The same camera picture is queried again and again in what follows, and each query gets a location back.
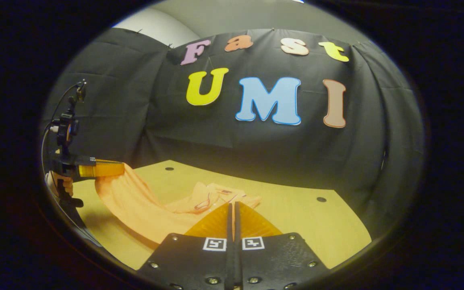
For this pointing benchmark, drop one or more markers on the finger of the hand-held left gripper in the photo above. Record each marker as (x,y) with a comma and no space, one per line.
(103,168)

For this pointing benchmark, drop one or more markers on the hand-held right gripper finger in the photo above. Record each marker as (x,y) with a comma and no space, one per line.
(237,233)
(229,233)

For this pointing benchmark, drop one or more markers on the orange T-shirt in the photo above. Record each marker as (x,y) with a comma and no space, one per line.
(135,205)

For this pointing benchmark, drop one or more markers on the black backdrop cloth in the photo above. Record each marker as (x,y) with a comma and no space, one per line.
(256,153)

